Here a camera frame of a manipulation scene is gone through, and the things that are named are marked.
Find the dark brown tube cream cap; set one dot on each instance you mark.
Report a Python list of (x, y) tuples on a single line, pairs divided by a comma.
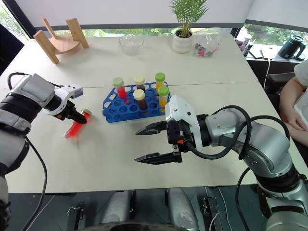
[(139, 83), (141, 101)]

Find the red test tube green cap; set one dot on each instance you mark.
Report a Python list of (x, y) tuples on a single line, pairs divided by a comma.
[(74, 130), (121, 90)]

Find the black chair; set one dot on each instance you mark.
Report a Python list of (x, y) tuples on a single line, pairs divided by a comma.
[(274, 84)]

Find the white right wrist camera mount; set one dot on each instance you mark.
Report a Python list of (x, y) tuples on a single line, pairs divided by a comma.
[(181, 110)]

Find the white ribbed plant pot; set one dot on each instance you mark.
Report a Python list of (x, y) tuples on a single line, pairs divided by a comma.
[(182, 43)]

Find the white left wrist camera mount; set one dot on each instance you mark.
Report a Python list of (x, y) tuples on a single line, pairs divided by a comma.
[(68, 92)]

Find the green palm plant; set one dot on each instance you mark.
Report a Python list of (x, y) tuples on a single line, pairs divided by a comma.
[(188, 12)]

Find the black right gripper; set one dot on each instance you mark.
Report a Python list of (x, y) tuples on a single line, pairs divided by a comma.
[(178, 134)]

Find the black table bracket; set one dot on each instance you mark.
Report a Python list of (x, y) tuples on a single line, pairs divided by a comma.
[(209, 205), (75, 214)]

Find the dark green kettle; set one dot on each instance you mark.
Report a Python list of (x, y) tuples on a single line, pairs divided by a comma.
[(290, 48)]

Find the blue test tube rack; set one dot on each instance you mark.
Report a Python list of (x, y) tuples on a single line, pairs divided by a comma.
[(115, 108)]

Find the orange test tube green cap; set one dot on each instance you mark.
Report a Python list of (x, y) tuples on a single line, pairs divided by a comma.
[(160, 83), (163, 97)]

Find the person white shirt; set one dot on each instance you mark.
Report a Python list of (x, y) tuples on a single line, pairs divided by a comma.
[(302, 69)]

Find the dark blue chair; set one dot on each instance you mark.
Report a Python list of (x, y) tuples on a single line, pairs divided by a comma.
[(8, 48)]

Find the wooden boards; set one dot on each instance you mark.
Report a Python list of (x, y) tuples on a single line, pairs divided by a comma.
[(263, 51)]

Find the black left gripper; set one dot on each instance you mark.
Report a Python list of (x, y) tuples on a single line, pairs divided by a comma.
[(66, 111)]

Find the grey rounded robot leg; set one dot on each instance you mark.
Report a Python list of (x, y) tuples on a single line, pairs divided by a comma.
[(181, 207), (118, 207)]

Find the pink white box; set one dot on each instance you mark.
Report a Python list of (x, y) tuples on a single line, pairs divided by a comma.
[(243, 42)]

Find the clear plastic bag with parts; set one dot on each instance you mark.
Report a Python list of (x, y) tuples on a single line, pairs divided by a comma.
[(205, 47)]

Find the clear glass bowl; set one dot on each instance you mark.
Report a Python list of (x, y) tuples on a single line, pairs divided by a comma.
[(131, 45)]

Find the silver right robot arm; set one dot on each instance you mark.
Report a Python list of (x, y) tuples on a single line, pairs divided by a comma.
[(267, 144)]

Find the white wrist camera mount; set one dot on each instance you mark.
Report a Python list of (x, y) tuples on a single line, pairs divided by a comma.
[(68, 92), (181, 110)]

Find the wooden curved stand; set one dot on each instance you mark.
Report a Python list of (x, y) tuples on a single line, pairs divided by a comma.
[(65, 44)]

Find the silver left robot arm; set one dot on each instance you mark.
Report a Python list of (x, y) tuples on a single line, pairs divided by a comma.
[(29, 92)]

